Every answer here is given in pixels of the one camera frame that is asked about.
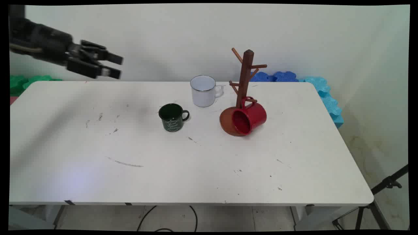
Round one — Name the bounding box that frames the light blue foam mat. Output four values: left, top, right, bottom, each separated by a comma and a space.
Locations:
299, 76, 344, 129

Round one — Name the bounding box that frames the black floor cable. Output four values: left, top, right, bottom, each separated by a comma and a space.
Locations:
137, 206, 198, 232

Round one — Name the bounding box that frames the white enamel mug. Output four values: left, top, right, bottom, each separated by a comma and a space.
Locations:
190, 75, 224, 108

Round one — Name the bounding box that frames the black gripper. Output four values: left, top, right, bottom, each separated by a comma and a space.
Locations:
10, 18, 124, 79

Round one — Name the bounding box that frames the black camera tripod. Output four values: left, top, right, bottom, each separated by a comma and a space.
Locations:
332, 164, 409, 230

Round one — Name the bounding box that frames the white table leg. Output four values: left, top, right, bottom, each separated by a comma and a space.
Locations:
290, 206, 360, 231
45, 205, 66, 229

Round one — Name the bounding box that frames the brown wooden mug tree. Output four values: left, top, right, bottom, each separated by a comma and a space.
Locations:
219, 48, 267, 137

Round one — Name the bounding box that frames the red enamel mug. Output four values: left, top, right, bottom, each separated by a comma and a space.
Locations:
232, 97, 267, 136

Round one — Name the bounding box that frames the dark blue foam mat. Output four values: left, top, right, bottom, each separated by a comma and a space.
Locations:
250, 71, 275, 82
274, 71, 299, 82

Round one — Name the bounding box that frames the green foam mat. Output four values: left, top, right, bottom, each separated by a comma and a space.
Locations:
10, 75, 62, 97

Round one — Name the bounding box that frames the dark green enamel mug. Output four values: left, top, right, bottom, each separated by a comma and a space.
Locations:
158, 103, 190, 133

